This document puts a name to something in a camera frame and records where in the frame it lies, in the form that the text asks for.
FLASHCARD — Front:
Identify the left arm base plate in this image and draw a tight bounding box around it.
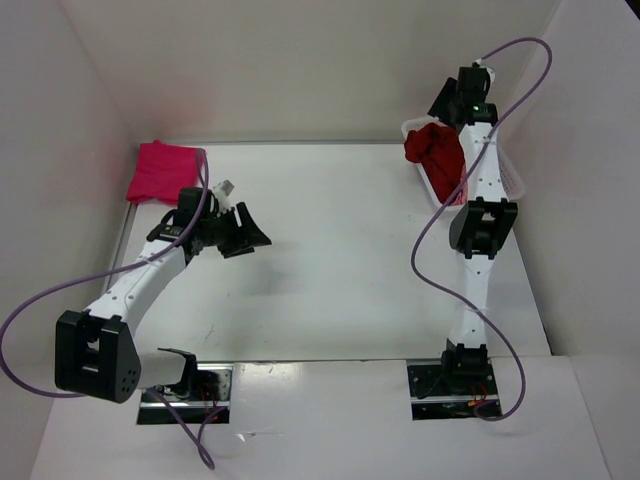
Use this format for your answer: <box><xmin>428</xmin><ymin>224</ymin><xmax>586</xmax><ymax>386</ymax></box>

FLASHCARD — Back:
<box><xmin>136</xmin><ymin>362</ymin><xmax>234</xmax><ymax>426</ymax></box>

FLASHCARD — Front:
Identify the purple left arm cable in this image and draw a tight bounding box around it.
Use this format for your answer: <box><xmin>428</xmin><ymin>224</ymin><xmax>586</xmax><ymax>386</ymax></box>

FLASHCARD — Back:
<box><xmin>0</xmin><ymin>148</ymin><xmax>217</xmax><ymax>470</ymax></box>

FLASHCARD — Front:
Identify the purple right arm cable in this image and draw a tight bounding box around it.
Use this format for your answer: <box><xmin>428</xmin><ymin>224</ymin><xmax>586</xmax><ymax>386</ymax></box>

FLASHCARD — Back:
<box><xmin>410</xmin><ymin>37</ymin><xmax>554</xmax><ymax>424</ymax></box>

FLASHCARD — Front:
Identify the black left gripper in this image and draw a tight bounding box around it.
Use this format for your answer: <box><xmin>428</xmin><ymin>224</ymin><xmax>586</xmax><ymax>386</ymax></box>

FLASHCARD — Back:
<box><xmin>198</xmin><ymin>202</ymin><xmax>271</xmax><ymax>259</ymax></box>

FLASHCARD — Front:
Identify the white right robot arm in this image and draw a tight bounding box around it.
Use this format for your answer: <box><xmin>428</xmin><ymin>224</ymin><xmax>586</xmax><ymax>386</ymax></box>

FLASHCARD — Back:
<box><xmin>430</xmin><ymin>62</ymin><xmax>518</xmax><ymax>395</ymax></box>

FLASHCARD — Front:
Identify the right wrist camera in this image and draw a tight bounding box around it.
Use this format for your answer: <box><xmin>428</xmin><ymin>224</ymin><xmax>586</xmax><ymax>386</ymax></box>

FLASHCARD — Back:
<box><xmin>473</xmin><ymin>59</ymin><xmax>496</xmax><ymax>83</ymax></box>

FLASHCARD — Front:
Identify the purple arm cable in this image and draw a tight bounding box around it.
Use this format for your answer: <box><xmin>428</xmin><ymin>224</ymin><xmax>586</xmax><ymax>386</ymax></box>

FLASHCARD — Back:
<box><xmin>0</xmin><ymin>148</ymin><xmax>217</xmax><ymax>470</ymax></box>
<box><xmin>410</xmin><ymin>37</ymin><xmax>554</xmax><ymax>424</ymax></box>

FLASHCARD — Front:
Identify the magenta pink t shirt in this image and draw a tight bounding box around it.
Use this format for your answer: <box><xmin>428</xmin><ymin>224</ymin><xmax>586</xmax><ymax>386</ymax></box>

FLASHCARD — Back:
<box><xmin>126</xmin><ymin>140</ymin><xmax>200</xmax><ymax>206</ymax></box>

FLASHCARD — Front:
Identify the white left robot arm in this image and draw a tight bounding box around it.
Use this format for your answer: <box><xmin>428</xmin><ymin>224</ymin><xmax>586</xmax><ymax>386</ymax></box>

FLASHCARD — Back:
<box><xmin>54</xmin><ymin>180</ymin><xmax>271</xmax><ymax>403</ymax></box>

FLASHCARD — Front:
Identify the dark red t shirt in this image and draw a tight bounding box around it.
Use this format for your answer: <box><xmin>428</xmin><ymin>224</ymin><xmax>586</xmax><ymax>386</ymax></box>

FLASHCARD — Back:
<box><xmin>404</xmin><ymin>122</ymin><xmax>465</xmax><ymax>203</ymax></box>

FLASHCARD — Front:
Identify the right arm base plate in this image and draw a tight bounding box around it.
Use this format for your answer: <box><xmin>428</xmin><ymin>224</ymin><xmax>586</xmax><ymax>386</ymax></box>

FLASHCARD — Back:
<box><xmin>406</xmin><ymin>360</ymin><xmax>502</xmax><ymax>421</ymax></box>

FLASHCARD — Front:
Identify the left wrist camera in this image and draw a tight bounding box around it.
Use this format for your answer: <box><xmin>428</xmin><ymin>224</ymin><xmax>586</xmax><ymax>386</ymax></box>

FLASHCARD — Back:
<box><xmin>212</xmin><ymin>180</ymin><xmax>235</xmax><ymax>201</ymax></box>

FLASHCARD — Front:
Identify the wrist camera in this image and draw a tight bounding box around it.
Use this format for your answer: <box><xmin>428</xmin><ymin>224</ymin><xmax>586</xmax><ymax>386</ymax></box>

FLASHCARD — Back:
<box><xmin>473</xmin><ymin>59</ymin><xmax>496</xmax><ymax>83</ymax></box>
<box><xmin>212</xmin><ymin>180</ymin><xmax>235</xmax><ymax>201</ymax></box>

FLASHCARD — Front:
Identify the light pink t shirt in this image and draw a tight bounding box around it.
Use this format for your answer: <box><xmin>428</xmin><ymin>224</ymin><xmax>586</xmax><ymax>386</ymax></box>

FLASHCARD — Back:
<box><xmin>449</xmin><ymin>167</ymin><xmax>468</xmax><ymax>208</ymax></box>

